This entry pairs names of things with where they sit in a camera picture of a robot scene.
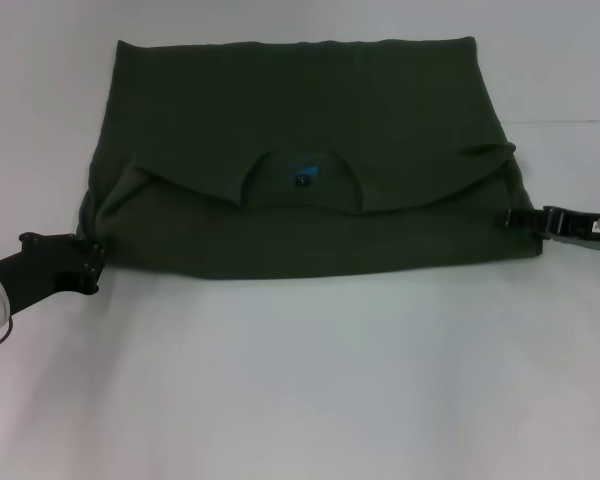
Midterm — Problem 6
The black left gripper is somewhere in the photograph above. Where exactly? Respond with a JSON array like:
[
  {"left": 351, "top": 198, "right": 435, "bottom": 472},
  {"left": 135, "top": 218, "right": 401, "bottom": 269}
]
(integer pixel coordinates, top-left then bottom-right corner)
[{"left": 0, "top": 230, "right": 107, "bottom": 317}]

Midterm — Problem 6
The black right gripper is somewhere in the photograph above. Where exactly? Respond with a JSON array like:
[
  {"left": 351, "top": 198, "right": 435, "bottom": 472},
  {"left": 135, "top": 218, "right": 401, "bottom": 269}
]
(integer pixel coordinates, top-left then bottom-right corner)
[{"left": 503, "top": 203, "right": 600, "bottom": 254}]

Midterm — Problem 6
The dark green FREE t-shirt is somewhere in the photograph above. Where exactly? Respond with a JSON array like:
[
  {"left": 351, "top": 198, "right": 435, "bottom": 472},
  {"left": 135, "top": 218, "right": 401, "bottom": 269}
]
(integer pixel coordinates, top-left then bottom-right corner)
[{"left": 76, "top": 35, "right": 540, "bottom": 282}]

